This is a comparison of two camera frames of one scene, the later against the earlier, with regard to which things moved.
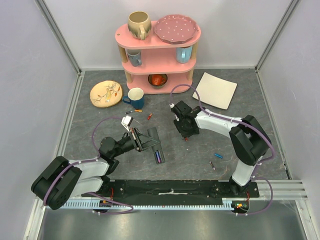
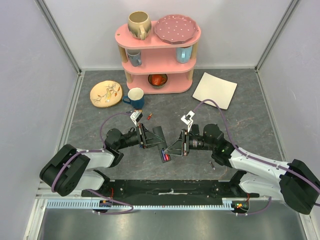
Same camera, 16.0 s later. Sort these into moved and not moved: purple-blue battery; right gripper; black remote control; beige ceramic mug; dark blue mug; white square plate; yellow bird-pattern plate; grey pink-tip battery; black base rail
Moved: black remote control; purple-blue battery; right gripper
Not moved: beige ceramic mug; dark blue mug; white square plate; yellow bird-pattern plate; black base rail; grey pink-tip battery
